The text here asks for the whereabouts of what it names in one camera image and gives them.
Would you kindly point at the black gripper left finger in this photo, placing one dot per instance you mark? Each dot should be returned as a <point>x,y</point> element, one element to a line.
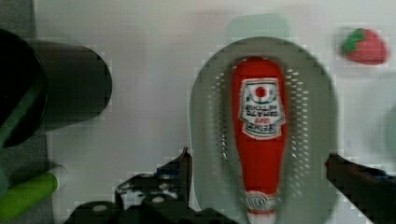
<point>161,197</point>

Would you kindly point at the red plush ketchup bottle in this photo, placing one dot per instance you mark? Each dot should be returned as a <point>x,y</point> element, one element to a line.
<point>260,122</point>

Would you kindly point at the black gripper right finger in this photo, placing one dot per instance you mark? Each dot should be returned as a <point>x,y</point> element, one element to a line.
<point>371,190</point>

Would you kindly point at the green marker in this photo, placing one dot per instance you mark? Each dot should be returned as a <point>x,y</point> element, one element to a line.
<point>24,196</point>

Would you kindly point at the plush strawberry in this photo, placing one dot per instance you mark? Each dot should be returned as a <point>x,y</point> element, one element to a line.
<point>365,46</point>

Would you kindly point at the black cylinder at left edge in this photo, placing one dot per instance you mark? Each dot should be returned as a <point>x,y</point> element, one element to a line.
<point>46,85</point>

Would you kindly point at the green oval strainer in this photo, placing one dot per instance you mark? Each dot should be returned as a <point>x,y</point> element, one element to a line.
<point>304,194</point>

